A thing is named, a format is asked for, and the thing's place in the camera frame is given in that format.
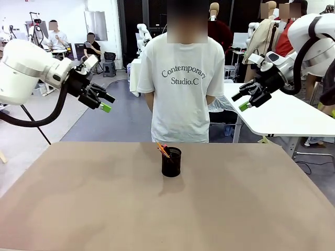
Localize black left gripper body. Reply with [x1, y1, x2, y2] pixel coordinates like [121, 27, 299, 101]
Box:
[63, 66, 93, 99]

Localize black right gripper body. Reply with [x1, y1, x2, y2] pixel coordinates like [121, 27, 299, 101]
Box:
[257, 68, 285, 95]

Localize yellow pencil pink eraser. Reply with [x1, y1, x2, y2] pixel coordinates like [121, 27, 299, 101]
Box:
[156, 142, 171, 158]

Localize person's right forearm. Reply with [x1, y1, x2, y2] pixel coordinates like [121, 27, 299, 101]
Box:
[144, 93, 154, 112]

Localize black mesh pen holder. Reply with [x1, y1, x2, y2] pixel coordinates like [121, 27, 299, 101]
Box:
[161, 146, 182, 178]

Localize black plastic stool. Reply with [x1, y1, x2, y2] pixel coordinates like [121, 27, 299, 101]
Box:
[102, 61, 117, 78]

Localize clear plastic wrap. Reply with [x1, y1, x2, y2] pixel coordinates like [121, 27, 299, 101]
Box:
[209, 94, 233, 112]

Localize table with white cloth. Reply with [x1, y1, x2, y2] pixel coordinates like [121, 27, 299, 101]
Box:
[130, 58, 143, 97]

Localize white side table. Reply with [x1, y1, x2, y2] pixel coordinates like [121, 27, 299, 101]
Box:
[224, 83, 335, 164]

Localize seated person in black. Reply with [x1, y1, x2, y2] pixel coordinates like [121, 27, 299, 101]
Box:
[81, 31, 104, 74]

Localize mannequin in beige coat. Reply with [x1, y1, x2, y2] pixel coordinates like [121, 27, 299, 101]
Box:
[243, 1, 280, 82]

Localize seated person in white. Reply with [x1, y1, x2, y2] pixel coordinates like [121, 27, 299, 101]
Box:
[43, 19, 69, 50]

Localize mannequin in dark red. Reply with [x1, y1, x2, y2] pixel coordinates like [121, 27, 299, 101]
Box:
[208, 2, 233, 53]

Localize person in white T-shirt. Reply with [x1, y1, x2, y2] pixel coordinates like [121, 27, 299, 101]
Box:
[137, 0, 226, 144]

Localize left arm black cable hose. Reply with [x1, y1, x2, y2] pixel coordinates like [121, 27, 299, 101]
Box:
[0, 83, 70, 128]

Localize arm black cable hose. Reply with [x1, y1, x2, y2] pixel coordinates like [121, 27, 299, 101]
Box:
[282, 16, 323, 95]
[0, 83, 70, 128]

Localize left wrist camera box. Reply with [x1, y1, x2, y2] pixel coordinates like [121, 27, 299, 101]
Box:
[78, 54, 99, 73]

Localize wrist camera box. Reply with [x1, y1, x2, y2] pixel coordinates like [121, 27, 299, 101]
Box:
[248, 53, 265, 66]
[78, 54, 99, 73]

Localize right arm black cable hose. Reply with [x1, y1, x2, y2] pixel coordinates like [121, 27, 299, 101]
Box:
[282, 16, 323, 95]

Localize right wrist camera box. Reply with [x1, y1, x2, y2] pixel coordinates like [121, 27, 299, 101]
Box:
[248, 53, 265, 66]

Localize grey wall panel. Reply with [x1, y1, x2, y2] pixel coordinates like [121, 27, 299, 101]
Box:
[84, 10, 108, 42]

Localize lab robot with black camera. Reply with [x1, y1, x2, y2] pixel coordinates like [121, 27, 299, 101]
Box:
[27, 12, 50, 47]

